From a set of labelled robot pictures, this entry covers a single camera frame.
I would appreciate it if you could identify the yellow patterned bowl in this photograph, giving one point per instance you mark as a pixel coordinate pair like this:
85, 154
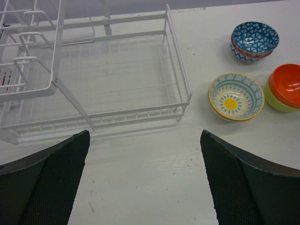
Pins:
236, 96

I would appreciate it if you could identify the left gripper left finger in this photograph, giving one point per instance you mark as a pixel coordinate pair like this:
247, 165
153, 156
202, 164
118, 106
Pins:
40, 189

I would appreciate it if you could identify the white wire dish rack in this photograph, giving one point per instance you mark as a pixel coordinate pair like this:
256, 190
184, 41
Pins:
69, 65

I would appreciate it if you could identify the white floral bowl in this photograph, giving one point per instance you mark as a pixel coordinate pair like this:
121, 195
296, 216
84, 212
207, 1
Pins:
227, 119

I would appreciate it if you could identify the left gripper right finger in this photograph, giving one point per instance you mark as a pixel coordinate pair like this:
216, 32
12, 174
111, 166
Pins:
247, 189

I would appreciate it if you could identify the orange bowl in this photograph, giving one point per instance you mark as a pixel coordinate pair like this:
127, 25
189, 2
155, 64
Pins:
284, 83

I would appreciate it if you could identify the blue patterned bowl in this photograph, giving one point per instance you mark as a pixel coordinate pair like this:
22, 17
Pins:
255, 37

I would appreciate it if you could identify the lime green bowl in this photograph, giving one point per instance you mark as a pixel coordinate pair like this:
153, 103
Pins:
274, 102

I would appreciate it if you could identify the red patterned bowl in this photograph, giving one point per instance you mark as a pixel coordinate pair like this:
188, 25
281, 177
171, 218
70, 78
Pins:
247, 56

